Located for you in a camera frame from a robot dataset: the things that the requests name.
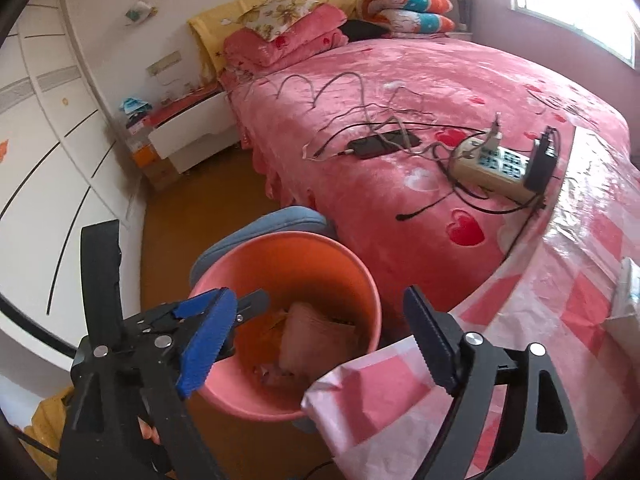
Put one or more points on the pink folded blanket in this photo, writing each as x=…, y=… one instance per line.
x=290, y=42

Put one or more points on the pale bag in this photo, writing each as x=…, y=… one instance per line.
x=315, y=345

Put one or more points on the blue stool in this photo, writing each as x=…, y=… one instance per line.
x=270, y=222

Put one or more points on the cardboard box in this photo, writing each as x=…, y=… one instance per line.
x=162, y=175

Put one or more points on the yellow bag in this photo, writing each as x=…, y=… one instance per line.
x=47, y=430

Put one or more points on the beige power strip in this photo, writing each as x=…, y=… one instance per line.
x=492, y=170

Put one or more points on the blue cloth item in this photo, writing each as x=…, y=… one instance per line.
x=134, y=106

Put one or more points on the small white feather-print bag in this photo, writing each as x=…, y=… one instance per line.
x=627, y=290

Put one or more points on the floral pillow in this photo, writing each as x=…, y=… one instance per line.
x=280, y=15

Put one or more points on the colourful folded quilt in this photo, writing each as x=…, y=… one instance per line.
x=410, y=10

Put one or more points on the pink bedspread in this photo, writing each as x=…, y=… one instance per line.
x=375, y=210

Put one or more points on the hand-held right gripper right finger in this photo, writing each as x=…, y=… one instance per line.
x=430, y=340

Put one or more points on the orange box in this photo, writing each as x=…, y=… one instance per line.
x=147, y=155

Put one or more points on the black phone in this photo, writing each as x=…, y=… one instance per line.
x=382, y=145

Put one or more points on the yellow headboard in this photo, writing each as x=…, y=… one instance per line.
x=215, y=35

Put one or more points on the orange plastic bucket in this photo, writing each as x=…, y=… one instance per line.
x=300, y=270

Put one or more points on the white nightstand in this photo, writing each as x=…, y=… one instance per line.
x=195, y=125

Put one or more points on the person's left hand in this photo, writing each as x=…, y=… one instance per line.
x=150, y=432

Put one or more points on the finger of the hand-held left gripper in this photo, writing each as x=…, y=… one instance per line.
x=102, y=285
x=255, y=302

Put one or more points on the white charger plug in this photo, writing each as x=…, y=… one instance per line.
x=495, y=132

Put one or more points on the white wardrobe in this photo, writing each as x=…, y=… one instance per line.
x=50, y=135

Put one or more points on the wall ornament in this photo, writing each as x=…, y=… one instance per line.
x=140, y=10

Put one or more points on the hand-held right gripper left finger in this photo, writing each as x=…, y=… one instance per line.
x=205, y=350

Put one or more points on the black cloth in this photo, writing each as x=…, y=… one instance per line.
x=365, y=31

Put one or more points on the red checked plastic tablecloth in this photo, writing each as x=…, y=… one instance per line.
x=575, y=360

